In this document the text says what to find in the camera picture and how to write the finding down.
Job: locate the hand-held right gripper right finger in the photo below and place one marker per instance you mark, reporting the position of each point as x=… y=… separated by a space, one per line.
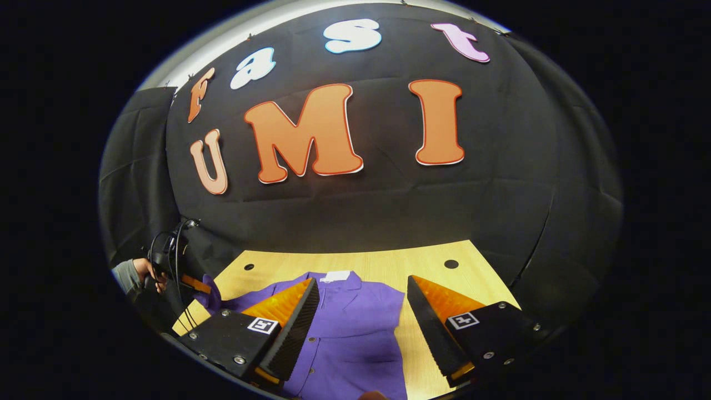
x=430 y=328

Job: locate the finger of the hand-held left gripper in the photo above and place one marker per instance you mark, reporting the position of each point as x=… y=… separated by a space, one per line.
x=195 y=284

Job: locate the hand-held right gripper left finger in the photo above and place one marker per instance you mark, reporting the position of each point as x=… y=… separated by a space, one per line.
x=291 y=333

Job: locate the purple shirt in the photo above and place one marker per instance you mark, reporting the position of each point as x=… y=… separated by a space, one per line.
x=350 y=333

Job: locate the black backdrop cloth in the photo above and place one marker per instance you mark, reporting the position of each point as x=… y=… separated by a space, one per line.
x=361 y=211

